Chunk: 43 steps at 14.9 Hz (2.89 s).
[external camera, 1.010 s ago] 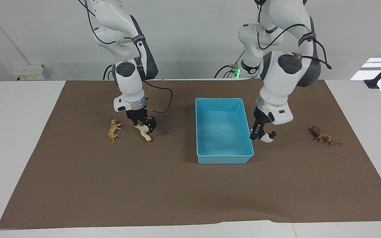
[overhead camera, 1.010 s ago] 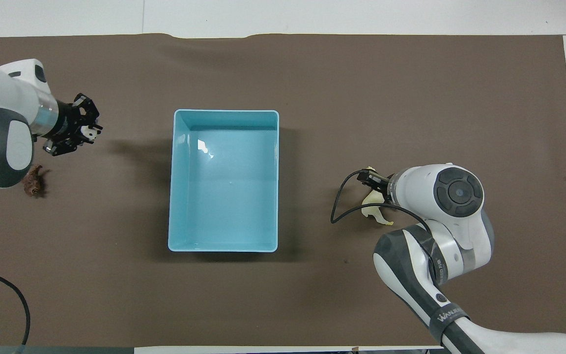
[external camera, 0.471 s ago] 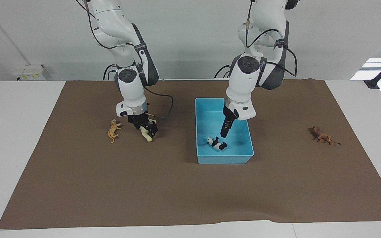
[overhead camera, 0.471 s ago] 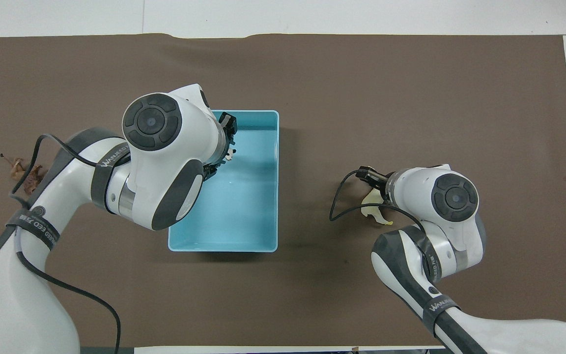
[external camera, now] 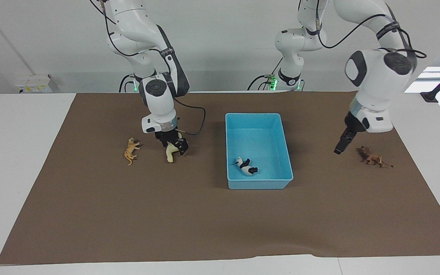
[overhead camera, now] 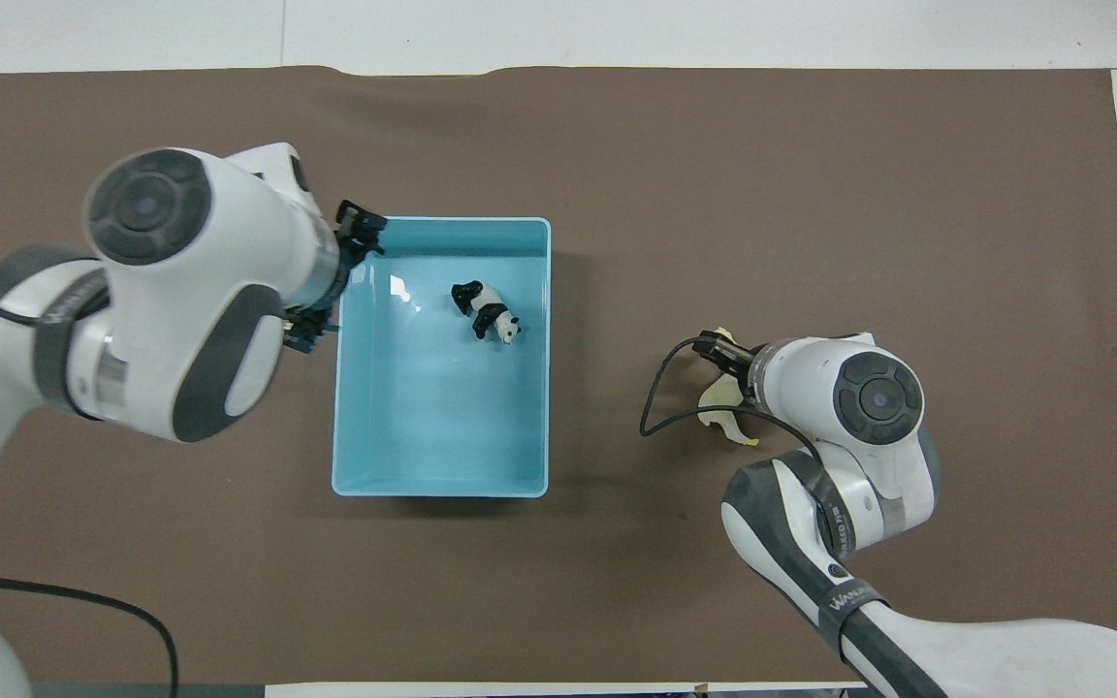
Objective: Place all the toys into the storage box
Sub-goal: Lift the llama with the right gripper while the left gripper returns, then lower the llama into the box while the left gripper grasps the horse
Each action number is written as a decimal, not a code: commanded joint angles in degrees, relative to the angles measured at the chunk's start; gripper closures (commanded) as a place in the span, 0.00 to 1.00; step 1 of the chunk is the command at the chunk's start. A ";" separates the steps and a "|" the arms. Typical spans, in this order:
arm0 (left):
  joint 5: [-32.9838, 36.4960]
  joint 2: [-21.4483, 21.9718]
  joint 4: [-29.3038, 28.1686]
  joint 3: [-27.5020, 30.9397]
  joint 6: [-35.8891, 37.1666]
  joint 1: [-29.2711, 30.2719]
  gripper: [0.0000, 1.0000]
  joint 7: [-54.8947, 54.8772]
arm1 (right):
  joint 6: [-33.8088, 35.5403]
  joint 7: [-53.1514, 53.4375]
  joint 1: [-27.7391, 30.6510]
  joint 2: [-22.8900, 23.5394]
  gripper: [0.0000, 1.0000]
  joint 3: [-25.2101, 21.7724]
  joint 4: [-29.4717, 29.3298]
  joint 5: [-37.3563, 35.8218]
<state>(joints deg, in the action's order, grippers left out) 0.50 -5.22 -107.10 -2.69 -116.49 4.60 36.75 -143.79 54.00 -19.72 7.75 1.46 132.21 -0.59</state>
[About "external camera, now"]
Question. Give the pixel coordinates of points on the brown table mat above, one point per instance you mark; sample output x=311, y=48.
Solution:
x=204, y=221

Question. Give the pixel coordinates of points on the black and white panda toy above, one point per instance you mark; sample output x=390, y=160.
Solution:
x=246, y=166

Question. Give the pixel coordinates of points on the orange striped tiger toy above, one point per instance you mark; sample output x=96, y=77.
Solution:
x=130, y=152

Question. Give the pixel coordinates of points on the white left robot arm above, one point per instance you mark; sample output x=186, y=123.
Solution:
x=380, y=72

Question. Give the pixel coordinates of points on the brown lion toy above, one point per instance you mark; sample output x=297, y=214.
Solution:
x=372, y=157

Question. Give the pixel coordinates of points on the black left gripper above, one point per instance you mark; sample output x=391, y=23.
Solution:
x=355, y=124

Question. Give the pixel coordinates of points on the light blue storage box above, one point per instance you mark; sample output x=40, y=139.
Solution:
x=260, y=145

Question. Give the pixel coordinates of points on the cream llama toy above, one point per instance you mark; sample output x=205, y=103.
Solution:
x=170, y=154

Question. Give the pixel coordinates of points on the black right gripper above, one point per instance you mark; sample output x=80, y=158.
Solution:
x=168, y=136

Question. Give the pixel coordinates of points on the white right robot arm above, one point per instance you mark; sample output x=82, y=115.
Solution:
x=159, y=91

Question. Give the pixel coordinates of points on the white wall socket box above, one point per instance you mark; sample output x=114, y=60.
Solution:
x=33, y=84

